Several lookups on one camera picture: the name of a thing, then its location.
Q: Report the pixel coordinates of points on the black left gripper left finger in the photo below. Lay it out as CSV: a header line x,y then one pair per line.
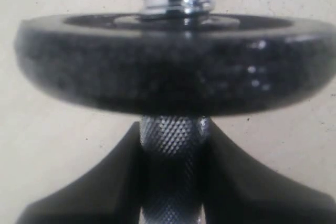
x,y
108,193

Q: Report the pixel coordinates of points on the chrome threaded dumbbell bar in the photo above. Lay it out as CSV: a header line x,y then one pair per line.
x,y
172,144

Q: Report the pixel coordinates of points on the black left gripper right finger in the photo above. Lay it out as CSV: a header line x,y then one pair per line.
x,y
240,189

